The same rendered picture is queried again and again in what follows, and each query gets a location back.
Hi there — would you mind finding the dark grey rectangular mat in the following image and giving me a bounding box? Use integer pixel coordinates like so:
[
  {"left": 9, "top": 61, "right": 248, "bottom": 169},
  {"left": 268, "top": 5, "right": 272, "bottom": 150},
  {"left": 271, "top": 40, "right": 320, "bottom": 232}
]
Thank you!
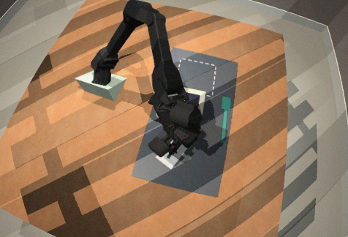
[{"left": 132, "top": 48, "right": 238, "bottom": 198}]

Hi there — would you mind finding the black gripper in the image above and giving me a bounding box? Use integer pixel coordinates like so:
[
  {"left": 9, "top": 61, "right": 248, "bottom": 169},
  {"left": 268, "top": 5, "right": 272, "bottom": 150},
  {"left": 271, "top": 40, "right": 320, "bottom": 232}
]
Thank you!
[{"left": 148, "top": 119, "right": 178, "bottom": 157}]

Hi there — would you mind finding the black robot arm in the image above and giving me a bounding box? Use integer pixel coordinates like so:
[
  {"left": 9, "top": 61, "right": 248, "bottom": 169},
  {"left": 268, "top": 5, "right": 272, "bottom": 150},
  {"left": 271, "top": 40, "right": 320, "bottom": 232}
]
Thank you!
[{"left": 91, "top": 0, "right": 202, "bottom": 148}]

